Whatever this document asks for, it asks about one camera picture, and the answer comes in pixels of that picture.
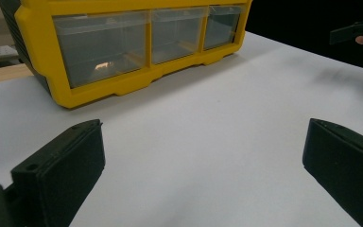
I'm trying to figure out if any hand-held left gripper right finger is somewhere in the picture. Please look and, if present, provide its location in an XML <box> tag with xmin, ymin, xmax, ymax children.
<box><xmin>302</xmin><ymin>118</ymin><xmax>363</xmax><ymax>227</ymax></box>

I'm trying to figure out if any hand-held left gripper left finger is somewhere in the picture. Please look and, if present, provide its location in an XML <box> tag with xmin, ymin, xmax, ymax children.
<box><xmin>10</xmin><ymin>118</ymin><xmax>106</xmax><ymax>227</ymax></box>

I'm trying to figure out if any yellow and black organizer box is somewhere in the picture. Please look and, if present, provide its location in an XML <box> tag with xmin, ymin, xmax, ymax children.
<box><xmin>0</xmin><ymin>0</ymin><xmax>253</xmax><ymax>110</ymax></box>

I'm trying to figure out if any wooden board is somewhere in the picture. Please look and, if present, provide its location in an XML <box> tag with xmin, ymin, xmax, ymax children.
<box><xmin>0</xmin><ymin>62</ymin><xmax>34</xmax><ymax>85</ymax></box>

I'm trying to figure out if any set of clear organizer drawers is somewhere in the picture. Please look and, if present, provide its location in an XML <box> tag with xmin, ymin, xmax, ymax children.
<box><xmin>52</xmin><ymin>4</ymin><xmax>245</xmax><ymax>89</ymax></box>

